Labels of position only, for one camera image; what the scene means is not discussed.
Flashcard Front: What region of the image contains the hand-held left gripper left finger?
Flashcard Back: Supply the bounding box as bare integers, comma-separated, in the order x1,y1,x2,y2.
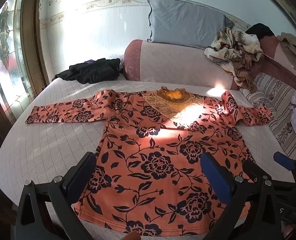
14,151,97,240

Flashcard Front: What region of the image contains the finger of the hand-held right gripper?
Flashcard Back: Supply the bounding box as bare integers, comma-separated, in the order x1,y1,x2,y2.
242,157,266,183
273,151,296,180

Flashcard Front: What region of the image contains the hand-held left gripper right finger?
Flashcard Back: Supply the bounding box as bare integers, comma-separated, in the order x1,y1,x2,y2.
200,152,286,240

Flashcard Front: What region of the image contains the orange floral shirt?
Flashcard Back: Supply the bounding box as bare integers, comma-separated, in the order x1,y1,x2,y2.
25,86,275,237

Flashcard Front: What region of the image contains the black clothes pile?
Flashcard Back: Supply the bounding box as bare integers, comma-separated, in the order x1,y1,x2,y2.
52,58,121,85

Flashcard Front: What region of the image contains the white quilted bed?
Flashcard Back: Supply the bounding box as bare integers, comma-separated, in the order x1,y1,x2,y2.
0,77,292,240

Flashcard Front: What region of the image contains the striped floral bedding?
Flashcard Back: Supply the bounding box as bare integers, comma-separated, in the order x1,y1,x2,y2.
239,72,296,160

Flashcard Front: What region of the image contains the pink sofa cover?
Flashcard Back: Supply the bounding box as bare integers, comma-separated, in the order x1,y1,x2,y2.
253,35,296,90

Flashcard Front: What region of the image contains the beige garment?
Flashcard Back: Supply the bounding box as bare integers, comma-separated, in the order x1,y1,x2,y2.
277,32,296,69

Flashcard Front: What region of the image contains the beige brown patterned blanket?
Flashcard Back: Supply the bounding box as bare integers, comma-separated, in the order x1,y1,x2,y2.
204,27,263,93

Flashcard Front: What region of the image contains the rolled pink quilt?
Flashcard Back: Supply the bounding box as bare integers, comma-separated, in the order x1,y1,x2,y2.
123,39,238,90

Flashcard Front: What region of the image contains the black garment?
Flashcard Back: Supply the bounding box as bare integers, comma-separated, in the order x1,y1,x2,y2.
245,23,275,37

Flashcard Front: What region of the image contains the grey pillow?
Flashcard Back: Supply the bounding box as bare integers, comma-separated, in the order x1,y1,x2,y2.
147,0,235,50

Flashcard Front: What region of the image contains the wooden window frame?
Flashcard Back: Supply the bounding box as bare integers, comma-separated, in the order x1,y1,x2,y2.
20,0,51,98

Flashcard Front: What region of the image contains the dark framed wall picture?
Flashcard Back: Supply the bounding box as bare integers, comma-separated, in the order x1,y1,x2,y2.
248,0,296,34

